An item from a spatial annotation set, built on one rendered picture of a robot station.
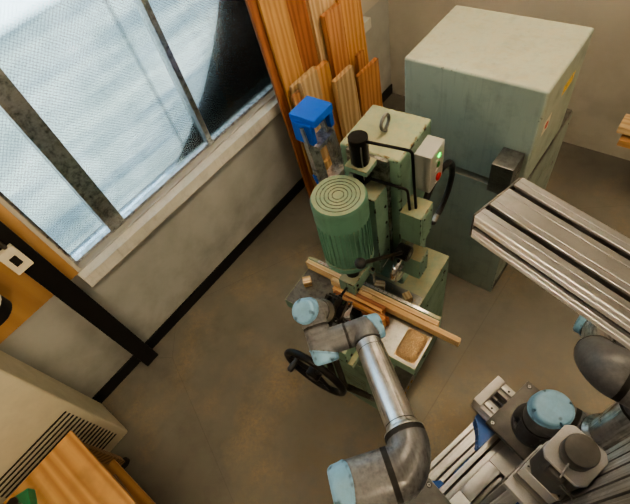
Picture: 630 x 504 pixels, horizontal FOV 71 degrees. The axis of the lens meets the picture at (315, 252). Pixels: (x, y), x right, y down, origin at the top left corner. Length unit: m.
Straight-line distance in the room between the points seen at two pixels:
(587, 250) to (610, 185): 3.05
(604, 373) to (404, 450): 0.47
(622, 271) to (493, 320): 2.26
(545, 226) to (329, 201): 0.83
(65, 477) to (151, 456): 0.57
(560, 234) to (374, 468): 0.65
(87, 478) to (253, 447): 0.81
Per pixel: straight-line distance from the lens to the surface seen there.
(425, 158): 1.45
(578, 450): 0.96
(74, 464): 2.44
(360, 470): 1.04
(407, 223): 1.55
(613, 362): 1.18
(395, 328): 1.73
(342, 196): 1.32
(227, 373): 2.82
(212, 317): 3.03
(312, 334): 1.25
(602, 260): 0.57
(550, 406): 1.54
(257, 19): 2.58
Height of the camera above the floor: 2.47
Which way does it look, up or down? 53 degrees down
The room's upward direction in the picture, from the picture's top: 17 degrees counter-clockwise
